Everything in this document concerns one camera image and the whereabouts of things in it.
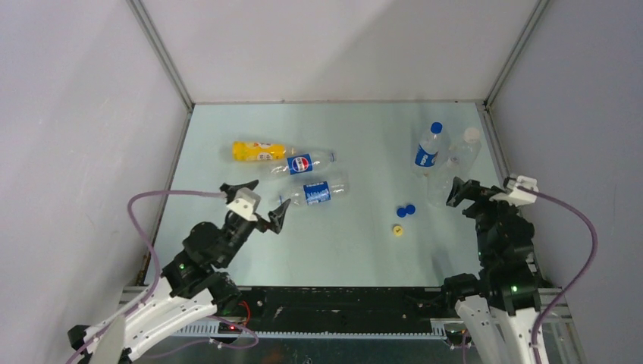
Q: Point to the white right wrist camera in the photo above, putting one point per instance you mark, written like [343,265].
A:
[518,190]

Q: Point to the clear bottle blue label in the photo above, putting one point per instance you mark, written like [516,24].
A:
[428,150]
[315,191]

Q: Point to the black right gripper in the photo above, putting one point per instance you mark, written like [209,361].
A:
[471,189]

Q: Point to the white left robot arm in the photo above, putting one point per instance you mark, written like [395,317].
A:
[192,286]

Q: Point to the aluminium corner post left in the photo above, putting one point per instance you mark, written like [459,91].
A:
[150,31]

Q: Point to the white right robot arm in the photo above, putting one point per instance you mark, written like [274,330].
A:
[499,306]

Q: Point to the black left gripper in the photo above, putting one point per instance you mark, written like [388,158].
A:
[276,216]

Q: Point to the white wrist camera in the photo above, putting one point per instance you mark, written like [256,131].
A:
[518,190]
[245,203]

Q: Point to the aluminium corner post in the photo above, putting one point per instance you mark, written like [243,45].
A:
[150,31]
[516,50]

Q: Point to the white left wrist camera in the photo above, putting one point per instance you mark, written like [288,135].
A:
[245,203]

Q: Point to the aluminium corner post right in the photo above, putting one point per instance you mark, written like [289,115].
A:
[516,50]

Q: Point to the clear Pepsi label bottle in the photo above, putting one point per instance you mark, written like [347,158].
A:
[301,163]

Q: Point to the clear bottle blue label front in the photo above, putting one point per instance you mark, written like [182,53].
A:
[428,150]

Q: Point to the clear bottle blue label middle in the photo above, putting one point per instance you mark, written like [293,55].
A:
[315,191]

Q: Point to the yellow label bottle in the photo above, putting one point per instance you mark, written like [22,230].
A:
[257,152]

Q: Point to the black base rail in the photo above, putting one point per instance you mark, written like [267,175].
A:
[339,310]

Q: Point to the clear bottle without label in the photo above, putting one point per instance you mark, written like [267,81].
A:
[466,152]

